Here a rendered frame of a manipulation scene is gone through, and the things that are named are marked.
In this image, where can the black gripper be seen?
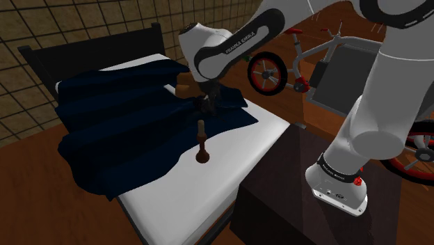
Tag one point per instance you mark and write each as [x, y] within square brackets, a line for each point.
[211, 96]

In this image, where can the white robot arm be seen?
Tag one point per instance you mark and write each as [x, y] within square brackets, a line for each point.
[400, 84]

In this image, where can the brown block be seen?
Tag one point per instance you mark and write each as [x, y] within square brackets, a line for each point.
[183, 90]

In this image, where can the brown wooden candlestick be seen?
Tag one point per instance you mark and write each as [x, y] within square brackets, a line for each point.
[202, 149]

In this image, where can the black bed with white mattress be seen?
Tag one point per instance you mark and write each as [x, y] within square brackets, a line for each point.
[203, 190]

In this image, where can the white bicycle with red wheels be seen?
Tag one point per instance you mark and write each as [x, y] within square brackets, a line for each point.
[298, 57]

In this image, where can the dark blue blanket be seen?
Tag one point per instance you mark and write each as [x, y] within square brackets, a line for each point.
[115, 135]

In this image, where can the dark robot stand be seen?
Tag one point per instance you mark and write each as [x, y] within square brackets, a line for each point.
[281, 190]

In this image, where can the grey panel with white frame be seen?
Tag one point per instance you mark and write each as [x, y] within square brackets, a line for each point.
[342, 81]

